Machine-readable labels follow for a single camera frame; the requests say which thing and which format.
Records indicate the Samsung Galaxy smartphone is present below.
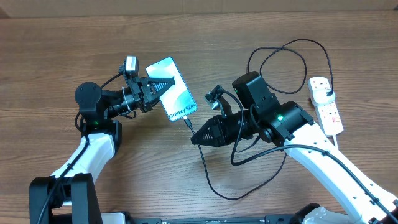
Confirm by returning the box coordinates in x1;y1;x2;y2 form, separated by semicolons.
146;57;198;122

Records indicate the white charger adapter plug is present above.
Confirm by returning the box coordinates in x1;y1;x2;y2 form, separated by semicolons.
311;88;336;106

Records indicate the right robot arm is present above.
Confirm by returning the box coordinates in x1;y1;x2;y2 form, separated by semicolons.
191;71;397;223

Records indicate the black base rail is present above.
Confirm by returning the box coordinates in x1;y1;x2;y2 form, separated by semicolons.
126;214;294;224

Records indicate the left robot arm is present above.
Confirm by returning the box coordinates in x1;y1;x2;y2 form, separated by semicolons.
29;77;175;223

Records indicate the white power strip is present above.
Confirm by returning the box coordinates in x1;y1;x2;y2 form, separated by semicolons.
308;77;344;137

